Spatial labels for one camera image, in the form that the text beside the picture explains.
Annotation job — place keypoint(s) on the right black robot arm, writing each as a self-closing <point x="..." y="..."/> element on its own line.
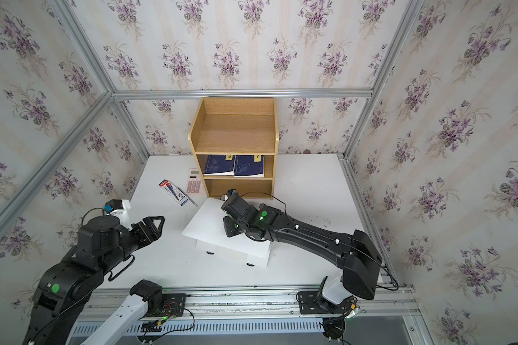
<point x="354" y="254"/>

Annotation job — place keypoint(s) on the pink calculator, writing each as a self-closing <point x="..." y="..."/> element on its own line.
<point x="194" y="185"/>

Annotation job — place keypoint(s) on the navy notebook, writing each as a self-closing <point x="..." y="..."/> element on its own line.
<point x="219" y="165"/>
<point x="249" y="166"/>

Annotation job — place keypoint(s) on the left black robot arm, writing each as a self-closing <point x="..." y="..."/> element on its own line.
<point x="105" y="249"/>

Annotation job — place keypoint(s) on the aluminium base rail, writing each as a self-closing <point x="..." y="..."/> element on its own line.
<point x="265" y="310"/>

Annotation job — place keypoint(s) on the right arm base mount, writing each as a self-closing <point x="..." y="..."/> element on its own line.
<point x="335" y="302"/>

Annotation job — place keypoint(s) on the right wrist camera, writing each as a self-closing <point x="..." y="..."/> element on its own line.
<point x="230" y="196"/>

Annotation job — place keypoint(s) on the right navy notebook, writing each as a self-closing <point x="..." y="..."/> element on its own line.
<point x="249" y="166"/>

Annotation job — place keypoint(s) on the left navy notebook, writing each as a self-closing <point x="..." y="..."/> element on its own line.
<point x="219" y="165"/>

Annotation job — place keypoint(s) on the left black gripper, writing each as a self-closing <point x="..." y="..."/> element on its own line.
<point x="139" y="230"/>

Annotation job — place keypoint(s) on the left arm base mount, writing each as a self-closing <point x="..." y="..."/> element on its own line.
<point x="161" y="306"/>

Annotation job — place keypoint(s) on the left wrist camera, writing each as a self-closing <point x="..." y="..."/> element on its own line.
<point x="120" y="209"/>

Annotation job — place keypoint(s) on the white laptop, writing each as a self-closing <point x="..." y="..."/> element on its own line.
<point x="207" y="228"/>

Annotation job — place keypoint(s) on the blue white pencil box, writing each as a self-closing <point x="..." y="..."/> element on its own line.
<point x="174" y="192"/>

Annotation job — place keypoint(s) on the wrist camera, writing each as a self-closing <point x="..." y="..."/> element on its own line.
<point x="230" y="196"/>
<point x="120" y="209"/>

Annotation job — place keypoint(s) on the wooden shelf unit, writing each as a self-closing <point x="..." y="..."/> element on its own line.
<point x="236" y="126"/>

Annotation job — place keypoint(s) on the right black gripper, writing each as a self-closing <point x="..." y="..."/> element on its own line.
<point x="226" y="221"/>

